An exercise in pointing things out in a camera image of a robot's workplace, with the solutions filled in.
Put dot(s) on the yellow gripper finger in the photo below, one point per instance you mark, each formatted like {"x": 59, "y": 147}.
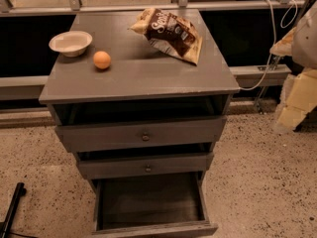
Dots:
{"x": 283, "y": 48}
{"x": 298, "y": 98}

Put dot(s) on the orange fruit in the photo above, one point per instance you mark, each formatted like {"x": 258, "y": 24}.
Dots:
{"x": 101, "y": 60}

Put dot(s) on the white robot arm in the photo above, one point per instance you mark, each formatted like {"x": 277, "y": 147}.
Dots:
{"x": 304, "y": 46}

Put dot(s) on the grey middle drawer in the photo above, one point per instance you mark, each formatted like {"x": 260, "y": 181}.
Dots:
{"x": 145, "y": 166}

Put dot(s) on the grey wooden drawer cabinet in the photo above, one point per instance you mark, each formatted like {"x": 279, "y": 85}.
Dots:
{"x": 140, "y": 85}

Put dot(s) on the grey open bottom drawer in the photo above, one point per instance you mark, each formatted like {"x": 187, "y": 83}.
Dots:
{"x": 158, "y": 206}

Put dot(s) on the grey top drawer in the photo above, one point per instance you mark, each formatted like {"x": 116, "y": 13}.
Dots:
{"x": 99, "y": 137}

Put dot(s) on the brown chip bag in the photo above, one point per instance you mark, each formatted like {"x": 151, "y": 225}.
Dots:
{"x": 170, "y": 34}

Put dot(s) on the white bowl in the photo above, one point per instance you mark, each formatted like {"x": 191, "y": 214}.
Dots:
{"x": 71, "y": 44}

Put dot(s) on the black pole on floor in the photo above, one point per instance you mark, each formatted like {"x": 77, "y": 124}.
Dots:
{"x": 5, "y": 226}

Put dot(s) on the grey metal railing frame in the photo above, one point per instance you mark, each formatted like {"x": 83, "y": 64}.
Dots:
{"x": 132, "y": 4}

